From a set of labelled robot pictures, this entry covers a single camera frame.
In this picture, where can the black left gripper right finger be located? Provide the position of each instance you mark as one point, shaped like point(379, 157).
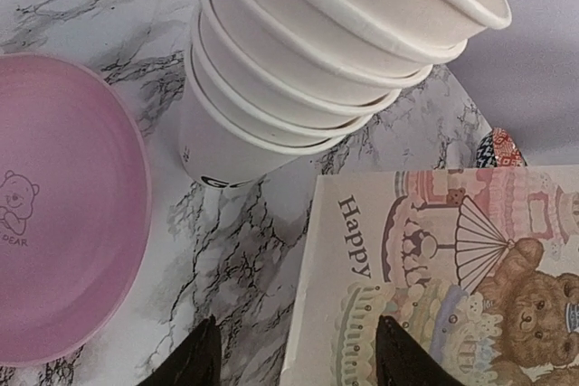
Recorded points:
point(400, 360)

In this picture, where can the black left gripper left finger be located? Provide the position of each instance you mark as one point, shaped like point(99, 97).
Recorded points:
point(197, 361)

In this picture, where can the white paper bag pink handles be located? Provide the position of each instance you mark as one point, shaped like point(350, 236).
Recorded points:
point(478, 266)

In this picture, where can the pink plate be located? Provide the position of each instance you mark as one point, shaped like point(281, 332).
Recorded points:
point(75, 206)

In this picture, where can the stack of white paper cups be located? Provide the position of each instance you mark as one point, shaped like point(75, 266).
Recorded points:
point(269, 81)

